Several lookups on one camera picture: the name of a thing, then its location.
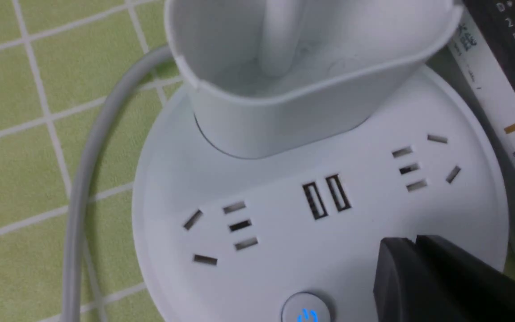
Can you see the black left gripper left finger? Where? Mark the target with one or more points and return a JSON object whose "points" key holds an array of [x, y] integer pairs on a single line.
{"points": [[405, 289]]}

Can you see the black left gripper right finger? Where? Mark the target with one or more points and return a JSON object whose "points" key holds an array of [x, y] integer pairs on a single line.
{"points": [[485, 294]]}

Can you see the white desk lamp with sockets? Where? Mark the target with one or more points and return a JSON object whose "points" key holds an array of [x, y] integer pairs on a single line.
{"points": [[300, 139]]}

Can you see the top book self-driving cover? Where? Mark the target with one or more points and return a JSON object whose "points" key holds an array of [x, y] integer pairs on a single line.
{"points": [[484, 49]]}

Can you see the green checked tablecloth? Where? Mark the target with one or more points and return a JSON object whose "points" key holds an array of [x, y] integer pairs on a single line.
{"points": [[58, 61]]}

